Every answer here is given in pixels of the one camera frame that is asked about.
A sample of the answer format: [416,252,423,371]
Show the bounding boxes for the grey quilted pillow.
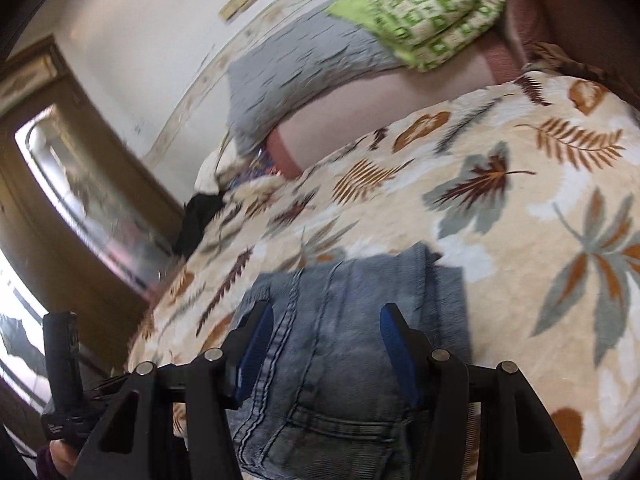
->
[226,0,406,157]

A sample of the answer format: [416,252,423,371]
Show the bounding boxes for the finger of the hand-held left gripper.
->
[42,311,83,408]

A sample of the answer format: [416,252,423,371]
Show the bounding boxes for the large black garment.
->
[172,192,226,261]

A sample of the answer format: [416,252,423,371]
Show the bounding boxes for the brown pink sofa backrest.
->
[500,0,640,86]

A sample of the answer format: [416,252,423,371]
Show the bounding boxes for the grey-blue denim pants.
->
[227,241,476,480]

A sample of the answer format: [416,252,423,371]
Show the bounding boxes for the leaf print blanket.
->
[127,71,640,480]

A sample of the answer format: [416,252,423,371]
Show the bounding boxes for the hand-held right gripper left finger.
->
[72,300,275,480]

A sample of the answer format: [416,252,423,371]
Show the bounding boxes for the wooden door with arched glass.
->
[0,35,186,376]

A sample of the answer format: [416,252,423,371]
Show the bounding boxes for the wooden door with clear glass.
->
[0,250,56,411]

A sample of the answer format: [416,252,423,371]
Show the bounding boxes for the person's left forearm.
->
[35,442,78,480]

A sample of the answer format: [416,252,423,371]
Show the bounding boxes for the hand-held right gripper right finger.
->
[379,303,583,480]

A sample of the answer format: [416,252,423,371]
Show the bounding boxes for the green patterned quilt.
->
[324,0,506,73]

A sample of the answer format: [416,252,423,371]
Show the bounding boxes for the pink sofa bolster cushion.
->
[265,35,526,181]

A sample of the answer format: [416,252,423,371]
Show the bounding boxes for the white floral pillow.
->
[195,147,251,196]

